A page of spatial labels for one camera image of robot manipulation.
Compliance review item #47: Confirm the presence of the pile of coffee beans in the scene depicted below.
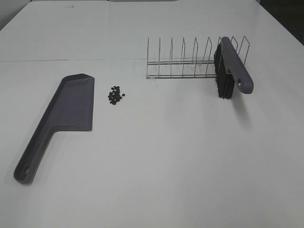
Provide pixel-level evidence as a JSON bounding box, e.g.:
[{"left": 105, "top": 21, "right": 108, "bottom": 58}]
[{"left": 107, "top": 86, "right": 125, "bottom": 105}]

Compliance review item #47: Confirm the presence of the grey plastic dustpan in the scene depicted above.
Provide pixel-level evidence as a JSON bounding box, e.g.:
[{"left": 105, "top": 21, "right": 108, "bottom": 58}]
[{"left": 13, "top": 74, "right": 95, "bottom": 184}]

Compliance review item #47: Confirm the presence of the metal wire dish rack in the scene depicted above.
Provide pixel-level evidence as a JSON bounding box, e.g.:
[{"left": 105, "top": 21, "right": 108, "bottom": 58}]
[{"left": 145, "top": 35, "right": 250, "bottom": 80}]

